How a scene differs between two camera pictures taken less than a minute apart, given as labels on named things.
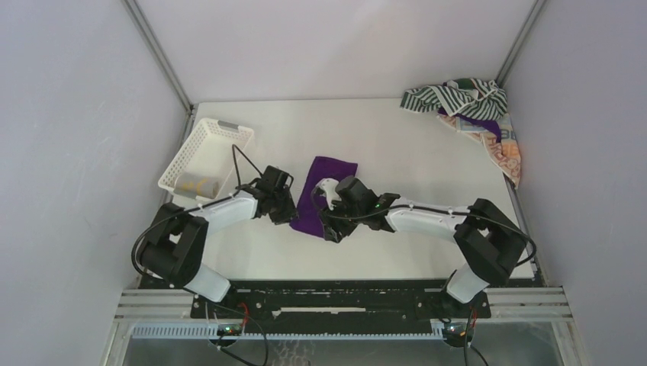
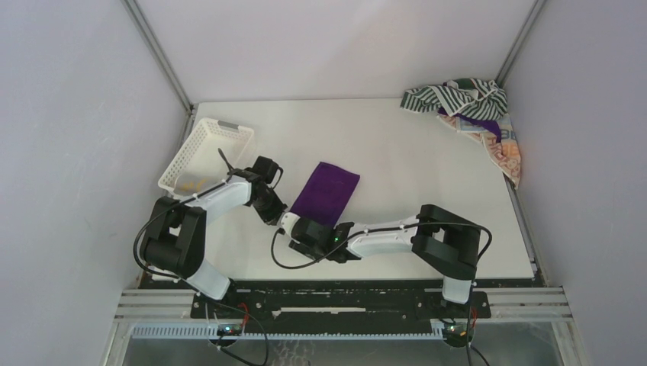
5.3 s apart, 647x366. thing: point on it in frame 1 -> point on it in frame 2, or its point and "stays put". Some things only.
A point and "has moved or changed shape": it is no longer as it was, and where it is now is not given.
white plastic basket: [204, 166] stays put
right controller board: [458, 334] stays put
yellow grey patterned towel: [192, 184] stays put
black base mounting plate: [338, 300] stays put
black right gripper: [330, 219] -> [307, 230]
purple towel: [311, 203] has moved or changed shape
